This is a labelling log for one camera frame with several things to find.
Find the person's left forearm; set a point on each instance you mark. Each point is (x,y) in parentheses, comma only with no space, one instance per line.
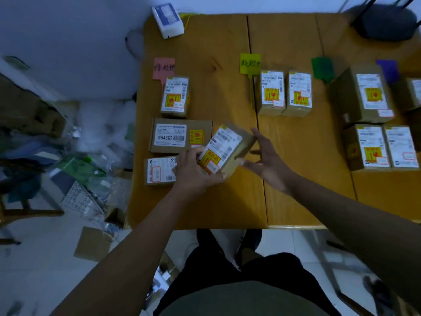
(131,259)

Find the person's black shorts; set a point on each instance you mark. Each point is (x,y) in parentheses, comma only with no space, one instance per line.
(213,266)

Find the small white blue device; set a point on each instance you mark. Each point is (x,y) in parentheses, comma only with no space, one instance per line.
(167,21)

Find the brown cardboard carton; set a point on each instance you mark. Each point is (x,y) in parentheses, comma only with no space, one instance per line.
(26,108)

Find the clear plastic bag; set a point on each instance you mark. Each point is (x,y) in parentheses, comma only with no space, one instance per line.
(102,128)

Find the person's right hand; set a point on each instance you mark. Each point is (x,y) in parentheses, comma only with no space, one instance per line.
(273,167)

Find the person's grey shirt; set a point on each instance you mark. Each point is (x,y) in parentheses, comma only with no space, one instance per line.
(246,299)

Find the pink label tag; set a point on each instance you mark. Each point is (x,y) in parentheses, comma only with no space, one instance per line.
(162,67)

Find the green label tag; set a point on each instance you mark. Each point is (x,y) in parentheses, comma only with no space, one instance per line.
(323,69)

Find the dark wooden bar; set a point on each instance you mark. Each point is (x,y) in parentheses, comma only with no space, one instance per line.
(33,213)

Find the yellow label tag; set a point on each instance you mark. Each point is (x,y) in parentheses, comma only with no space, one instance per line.
(250,62)

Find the blue cloth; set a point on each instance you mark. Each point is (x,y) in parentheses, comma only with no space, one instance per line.
(29,151)

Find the wooden chair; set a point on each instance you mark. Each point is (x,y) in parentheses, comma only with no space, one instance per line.
(355,302)

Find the purple label tag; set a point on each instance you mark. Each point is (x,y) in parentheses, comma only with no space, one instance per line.
(388,70)

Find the small paper box yellow sticker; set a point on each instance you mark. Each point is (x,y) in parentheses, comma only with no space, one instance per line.
(365,148)
(271,92)
(297,93)
(174,95)
(223,148)

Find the person's left hand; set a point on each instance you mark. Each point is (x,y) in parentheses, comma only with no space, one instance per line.
(190,177)

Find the green packet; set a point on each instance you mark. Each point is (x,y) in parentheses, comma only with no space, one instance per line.
(77,169)

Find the person's right forearm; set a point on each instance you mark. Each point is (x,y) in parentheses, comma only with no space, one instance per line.
(361,227)

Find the black router with antennas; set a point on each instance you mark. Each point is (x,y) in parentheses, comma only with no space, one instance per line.
(384,24)

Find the wooden table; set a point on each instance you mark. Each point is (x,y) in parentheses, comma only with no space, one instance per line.
(213,204)

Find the wide box 12V4A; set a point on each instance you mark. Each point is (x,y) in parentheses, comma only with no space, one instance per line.
(171,136)
(408,93)

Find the large brown cardboard box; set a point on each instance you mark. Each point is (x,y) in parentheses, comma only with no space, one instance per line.
(358,95)

